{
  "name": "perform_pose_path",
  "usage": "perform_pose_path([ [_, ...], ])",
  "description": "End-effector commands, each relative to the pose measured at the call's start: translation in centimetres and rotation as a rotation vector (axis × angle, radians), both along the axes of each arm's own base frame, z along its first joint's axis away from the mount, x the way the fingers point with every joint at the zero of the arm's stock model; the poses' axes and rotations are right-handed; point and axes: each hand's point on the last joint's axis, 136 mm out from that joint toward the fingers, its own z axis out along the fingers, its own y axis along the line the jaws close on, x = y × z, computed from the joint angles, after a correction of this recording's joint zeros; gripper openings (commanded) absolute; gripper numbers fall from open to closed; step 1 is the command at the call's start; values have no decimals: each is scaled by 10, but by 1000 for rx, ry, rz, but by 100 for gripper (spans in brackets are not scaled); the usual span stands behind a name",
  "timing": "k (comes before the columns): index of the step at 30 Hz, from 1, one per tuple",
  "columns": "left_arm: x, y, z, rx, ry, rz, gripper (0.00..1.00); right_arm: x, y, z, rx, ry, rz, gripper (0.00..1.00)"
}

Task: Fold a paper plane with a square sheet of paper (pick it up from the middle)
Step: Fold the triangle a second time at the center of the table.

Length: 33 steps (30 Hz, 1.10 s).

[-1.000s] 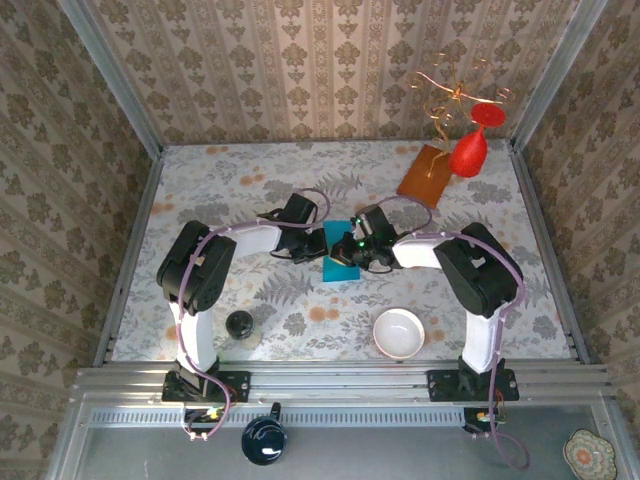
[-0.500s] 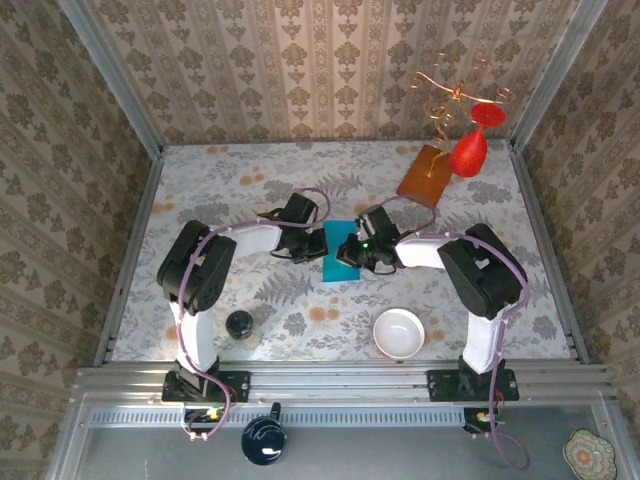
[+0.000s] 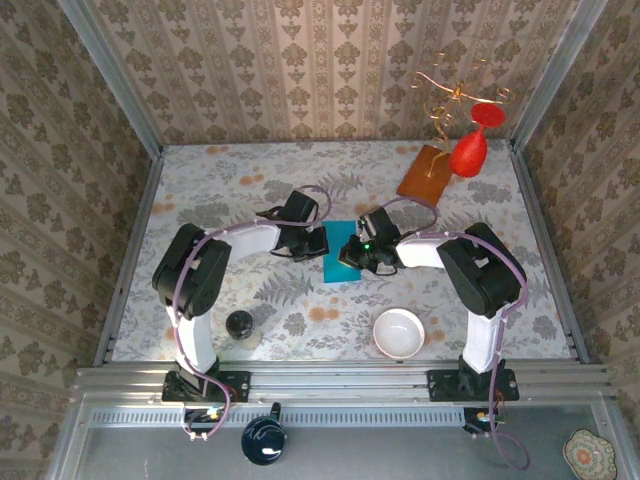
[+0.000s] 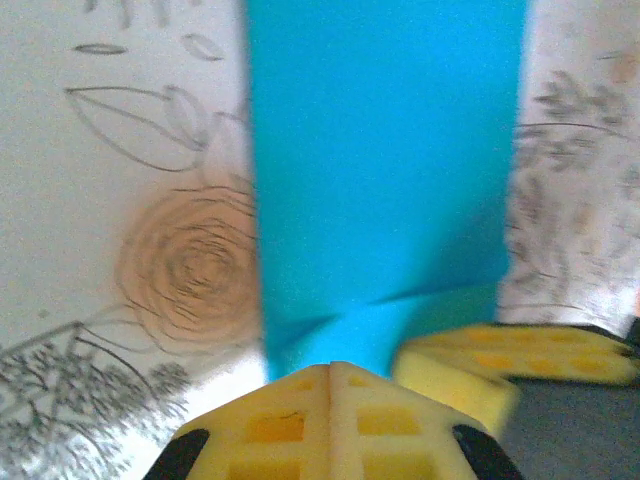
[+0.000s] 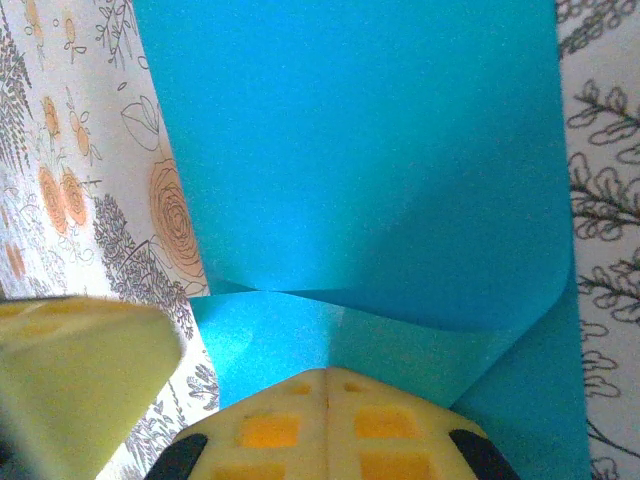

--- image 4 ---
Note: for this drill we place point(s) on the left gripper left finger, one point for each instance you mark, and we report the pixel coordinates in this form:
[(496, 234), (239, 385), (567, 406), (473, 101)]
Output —
[(280, 425)]

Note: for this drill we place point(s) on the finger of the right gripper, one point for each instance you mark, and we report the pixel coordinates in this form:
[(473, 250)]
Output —
[(500, 355)]

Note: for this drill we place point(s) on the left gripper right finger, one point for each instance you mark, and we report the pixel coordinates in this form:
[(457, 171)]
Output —
[(390, 425)]

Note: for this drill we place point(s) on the blue paper sheet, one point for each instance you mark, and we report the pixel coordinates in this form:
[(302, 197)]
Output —
[(380, 150)]

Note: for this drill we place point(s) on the floral table cloth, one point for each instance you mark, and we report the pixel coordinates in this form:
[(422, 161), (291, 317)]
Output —
[(100, 200)]

